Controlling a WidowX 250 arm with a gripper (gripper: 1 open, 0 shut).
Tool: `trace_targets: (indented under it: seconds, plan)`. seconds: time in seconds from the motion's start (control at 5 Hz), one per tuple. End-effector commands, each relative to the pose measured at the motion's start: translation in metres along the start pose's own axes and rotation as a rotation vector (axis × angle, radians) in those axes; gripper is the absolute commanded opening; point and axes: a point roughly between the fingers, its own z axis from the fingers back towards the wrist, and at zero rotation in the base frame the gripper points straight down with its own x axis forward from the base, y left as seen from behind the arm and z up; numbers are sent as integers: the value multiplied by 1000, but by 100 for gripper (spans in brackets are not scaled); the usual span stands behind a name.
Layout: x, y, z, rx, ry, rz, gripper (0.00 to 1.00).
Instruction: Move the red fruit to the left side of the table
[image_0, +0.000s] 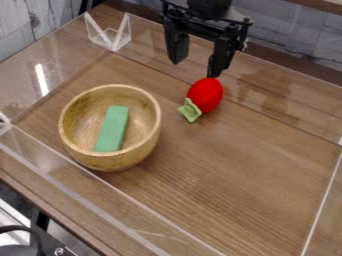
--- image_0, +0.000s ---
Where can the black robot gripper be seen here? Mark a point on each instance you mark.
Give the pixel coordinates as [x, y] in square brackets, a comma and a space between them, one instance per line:
[207, 19]

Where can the red plush fruit green stem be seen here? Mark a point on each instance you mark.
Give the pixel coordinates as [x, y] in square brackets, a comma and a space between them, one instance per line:
[202, 99]

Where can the light wooden bowl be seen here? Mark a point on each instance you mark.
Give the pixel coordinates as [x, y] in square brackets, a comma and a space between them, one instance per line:
[81, 123]

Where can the clear acrylic tray walls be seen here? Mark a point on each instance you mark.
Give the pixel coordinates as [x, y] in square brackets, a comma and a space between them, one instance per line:
[242, 184]

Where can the green rectangular block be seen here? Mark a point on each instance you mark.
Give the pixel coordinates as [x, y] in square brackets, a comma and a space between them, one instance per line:
[113, 131]

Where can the black table leg frame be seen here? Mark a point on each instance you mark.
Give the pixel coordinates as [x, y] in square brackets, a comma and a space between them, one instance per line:
[59, 242]

